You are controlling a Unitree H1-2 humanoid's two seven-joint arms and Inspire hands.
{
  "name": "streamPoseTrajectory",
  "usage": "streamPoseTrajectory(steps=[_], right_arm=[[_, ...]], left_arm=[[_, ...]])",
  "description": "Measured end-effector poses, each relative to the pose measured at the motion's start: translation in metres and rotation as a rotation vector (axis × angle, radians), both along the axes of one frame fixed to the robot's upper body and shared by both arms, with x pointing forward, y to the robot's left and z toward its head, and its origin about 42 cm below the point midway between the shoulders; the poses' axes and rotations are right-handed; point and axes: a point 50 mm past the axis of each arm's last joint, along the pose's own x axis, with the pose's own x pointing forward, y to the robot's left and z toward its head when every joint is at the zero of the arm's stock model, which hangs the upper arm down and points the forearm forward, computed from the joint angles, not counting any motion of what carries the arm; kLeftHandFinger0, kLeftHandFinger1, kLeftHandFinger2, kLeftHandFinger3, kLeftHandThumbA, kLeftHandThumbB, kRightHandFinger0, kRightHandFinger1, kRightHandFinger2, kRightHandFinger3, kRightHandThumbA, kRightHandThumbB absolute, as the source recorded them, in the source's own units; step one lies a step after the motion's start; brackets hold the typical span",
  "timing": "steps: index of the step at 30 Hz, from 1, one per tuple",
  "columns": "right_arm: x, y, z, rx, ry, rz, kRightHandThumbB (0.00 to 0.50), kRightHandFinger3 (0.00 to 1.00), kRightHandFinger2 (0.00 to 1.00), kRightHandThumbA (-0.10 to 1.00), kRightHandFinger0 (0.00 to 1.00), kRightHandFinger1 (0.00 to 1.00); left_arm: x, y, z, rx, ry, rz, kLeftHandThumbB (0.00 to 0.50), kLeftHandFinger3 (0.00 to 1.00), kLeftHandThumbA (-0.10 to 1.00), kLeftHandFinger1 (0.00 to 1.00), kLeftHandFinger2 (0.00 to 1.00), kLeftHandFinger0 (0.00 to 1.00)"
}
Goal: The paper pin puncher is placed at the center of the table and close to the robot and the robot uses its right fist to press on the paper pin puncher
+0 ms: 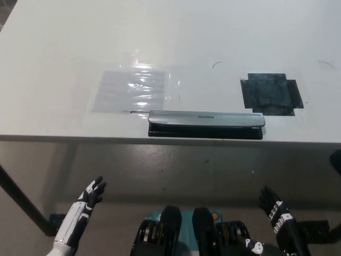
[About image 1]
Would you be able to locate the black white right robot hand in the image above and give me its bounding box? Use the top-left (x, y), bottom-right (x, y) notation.
top-left (244, 186), bottom-right (312, 256)

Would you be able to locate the black metal table leg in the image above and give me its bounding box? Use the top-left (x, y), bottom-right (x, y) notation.
top-left (0, 164), bottom-right (54, 237)

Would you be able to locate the black tape patch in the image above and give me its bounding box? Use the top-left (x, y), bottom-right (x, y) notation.
top-left (240, 72), bottom-right (305, 117)

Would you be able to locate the black teal robot torso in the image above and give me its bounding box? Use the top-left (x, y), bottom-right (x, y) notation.
top-left (129, 205), bottom-right (254, 256)

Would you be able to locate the black rounded object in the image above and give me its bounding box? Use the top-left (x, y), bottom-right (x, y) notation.
top-left (328, 150), bottom-right (341, 174)

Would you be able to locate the black table foot plate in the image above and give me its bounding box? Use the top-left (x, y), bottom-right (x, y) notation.
top-left (47, 213), bottom-right (67, 237)
top-left (295, 219), bottom-right (331, 237)

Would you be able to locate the silver black heat sealer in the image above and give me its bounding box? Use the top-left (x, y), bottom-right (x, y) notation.
top-left (148, 110), bottom-right (265, 140)

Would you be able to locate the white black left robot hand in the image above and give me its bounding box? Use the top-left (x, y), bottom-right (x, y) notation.
top-left (53, 175), bottom-right (108, 247)

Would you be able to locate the translucent grey plastic sheet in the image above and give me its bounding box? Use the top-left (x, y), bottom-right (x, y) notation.
top-left (92, 69), bottom-right (166, 114)

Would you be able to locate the clear glossy tape film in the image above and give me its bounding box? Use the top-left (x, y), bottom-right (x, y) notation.
top-left (119, 49), bottom-right (186, 101)

